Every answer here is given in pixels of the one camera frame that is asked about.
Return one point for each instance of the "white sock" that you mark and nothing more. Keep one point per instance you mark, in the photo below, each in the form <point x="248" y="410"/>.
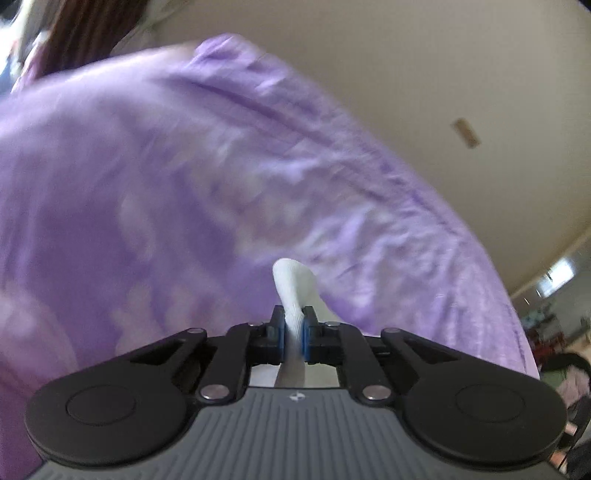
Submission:
<point x="292" y="300"/>

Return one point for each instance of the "pink cloth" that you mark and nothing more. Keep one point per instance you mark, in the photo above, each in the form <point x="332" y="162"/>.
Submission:
<point x="577" y="385"/>

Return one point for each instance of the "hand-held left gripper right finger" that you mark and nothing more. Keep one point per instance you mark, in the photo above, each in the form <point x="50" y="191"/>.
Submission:
<point x="305" y="337"/>

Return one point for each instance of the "purple bedspread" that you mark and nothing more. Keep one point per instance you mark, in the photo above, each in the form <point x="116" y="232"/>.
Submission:
<point x="184" y="194"/>

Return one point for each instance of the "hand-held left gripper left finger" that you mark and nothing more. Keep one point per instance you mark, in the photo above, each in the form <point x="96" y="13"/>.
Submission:
<point x="277" y="335"/>

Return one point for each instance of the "dark cloth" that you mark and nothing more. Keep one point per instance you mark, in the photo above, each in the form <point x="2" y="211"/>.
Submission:
<point x="561" y="364"/>

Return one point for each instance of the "brown patterned curtain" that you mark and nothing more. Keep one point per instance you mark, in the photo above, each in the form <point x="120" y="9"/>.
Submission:
<point x="87" y="32"/>

